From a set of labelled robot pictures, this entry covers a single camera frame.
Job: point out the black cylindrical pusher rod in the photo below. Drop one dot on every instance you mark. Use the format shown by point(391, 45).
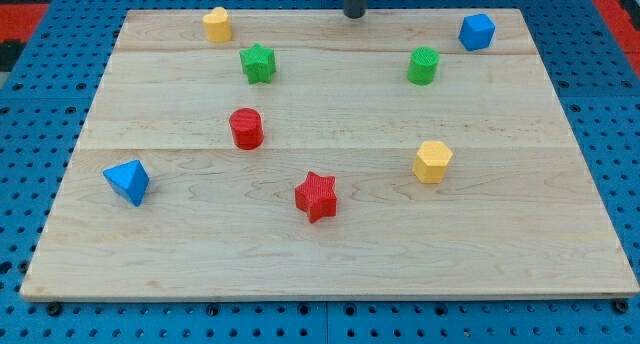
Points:
point(354, 9)

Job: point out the yellow heart block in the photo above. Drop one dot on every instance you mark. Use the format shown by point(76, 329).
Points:
point(217, 25)

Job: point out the green cylinder block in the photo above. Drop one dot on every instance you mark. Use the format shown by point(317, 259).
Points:
point(423, 65)

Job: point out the green star block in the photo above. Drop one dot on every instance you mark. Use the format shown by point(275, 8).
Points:
point(258, 63)

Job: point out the blue cube block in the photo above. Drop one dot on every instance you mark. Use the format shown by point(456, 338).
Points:
point(476, 32)

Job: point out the light wooden board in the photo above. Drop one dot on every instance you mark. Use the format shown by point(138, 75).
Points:
point(517, 215)

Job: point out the red cylinder block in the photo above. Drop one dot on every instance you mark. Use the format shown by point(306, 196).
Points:
point(246, 128)

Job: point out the yellow hexagon block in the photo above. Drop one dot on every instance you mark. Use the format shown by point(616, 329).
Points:
point(431, 162)

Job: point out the red star block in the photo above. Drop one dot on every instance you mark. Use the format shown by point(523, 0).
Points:
point(316, 196)

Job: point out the blue triangle block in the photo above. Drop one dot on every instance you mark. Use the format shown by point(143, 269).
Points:
point(129, 180)

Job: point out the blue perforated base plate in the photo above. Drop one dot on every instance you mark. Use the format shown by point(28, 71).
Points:
point(53, 53)

